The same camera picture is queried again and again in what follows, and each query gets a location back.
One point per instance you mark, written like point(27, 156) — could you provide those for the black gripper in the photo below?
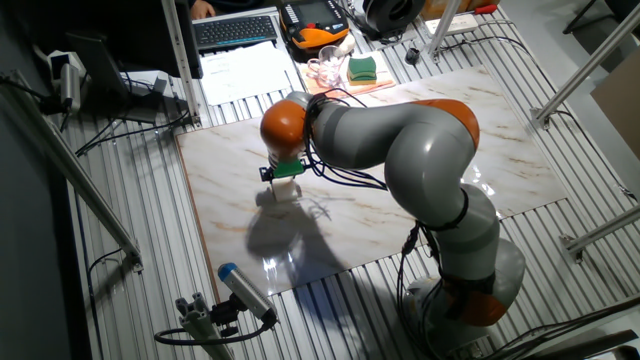
point(266, 174)

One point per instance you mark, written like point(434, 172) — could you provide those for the white sponge block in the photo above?
point(286, 191)

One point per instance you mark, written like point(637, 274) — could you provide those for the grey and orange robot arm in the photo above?
point(425, 150)

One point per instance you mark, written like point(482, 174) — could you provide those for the green and yellow sponge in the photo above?
point(362, 70)

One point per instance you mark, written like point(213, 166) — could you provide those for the person's bare hand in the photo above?
point(201, 9)

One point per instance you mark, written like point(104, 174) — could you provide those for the marble pattern board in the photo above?
point(225, 165)

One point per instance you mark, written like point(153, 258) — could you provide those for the white paper sheet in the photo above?
point(240, 75)

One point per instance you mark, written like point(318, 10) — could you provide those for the clear glass jug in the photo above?
point(325, 70)

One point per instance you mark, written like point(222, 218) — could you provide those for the orange and white cloth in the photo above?
point(375, 89)

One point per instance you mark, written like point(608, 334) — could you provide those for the orange and black teach pendant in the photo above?
point(312, 35)

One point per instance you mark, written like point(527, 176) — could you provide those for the black computer keyboard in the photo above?
point(235, 32)

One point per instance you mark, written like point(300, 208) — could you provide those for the white rounded object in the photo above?
point(346, 44)

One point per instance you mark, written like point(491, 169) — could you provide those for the short aluminium profile stub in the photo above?
point(200, 325)

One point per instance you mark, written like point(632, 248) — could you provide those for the small black plug adapter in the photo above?
point(412, 56)

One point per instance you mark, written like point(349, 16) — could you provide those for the long slanted aluminium beam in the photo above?
point(75, 172)

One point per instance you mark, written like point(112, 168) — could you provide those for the black round reel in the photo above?
point(392, 15)

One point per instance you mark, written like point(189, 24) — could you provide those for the black monitor stand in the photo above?
point(97, 65)

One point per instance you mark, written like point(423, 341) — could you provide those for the black computer monitor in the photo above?
point(100, 20)

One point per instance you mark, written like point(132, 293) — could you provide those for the brown cardboard box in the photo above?
point(435, 7)

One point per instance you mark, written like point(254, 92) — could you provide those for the white power strip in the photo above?
point(462, 22)

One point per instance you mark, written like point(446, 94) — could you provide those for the black flat bar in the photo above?
point(590, 345)

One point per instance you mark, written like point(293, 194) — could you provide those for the brown cardboard panel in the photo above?
point(622, 105)

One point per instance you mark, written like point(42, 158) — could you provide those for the black office chair base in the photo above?
point(625, 7)

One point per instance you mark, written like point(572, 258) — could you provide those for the silver camera with blue cap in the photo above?
point(245, 292)

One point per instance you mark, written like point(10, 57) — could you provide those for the black camera clamp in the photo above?
point(225, 315)

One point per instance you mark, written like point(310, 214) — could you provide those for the aluminium frame post by monitor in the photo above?
point(180, 60)

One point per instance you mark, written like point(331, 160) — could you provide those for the silver camera on white mount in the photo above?
point(70, 85)

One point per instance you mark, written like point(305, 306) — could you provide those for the aluminium frame post by power strip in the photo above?
point(442, 25)

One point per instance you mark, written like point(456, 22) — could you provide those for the low aluminium beam with bracket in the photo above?
point(605, 227)

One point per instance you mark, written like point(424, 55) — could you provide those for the slanted aluminium beam with bracket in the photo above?
point(595, 57)

